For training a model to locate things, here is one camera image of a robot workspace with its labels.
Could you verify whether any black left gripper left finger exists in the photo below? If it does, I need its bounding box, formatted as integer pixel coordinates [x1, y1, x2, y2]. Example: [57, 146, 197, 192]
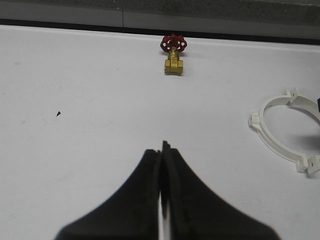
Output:
[56, 149, 161, 240]

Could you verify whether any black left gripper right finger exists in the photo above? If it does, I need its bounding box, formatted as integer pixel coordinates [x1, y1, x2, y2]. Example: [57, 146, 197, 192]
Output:
[160, 141, 279, 240]

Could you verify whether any white half pipe clamp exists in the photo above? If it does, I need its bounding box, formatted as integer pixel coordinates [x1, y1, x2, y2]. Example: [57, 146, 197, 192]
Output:
[289, 88, 320, 174]
[248, 89, 320, 166]

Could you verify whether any brass valve red handwheel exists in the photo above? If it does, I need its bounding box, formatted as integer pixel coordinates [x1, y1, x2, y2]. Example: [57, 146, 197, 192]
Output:
[160, 33, 188, 75]

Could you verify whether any grey stone counter ledge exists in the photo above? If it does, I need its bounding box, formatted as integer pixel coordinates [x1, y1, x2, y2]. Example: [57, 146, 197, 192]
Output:
[0, 0, 320, 40]

